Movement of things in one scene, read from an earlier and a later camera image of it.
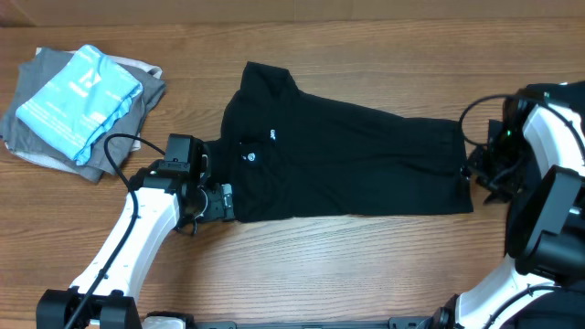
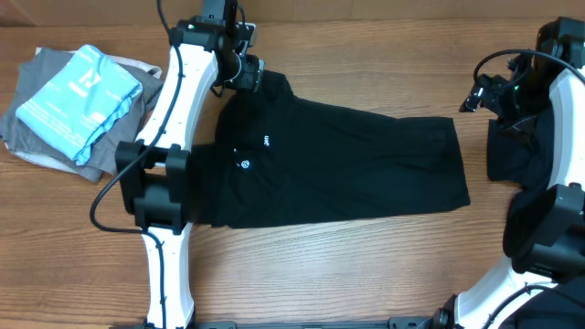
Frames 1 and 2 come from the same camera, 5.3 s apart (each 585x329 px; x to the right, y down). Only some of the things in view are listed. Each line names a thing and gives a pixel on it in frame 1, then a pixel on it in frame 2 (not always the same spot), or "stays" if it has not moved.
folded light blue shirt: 79,104 stays
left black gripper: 221,201 -> 252,74
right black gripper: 504,188 -> 492,88
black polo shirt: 291,154 stays
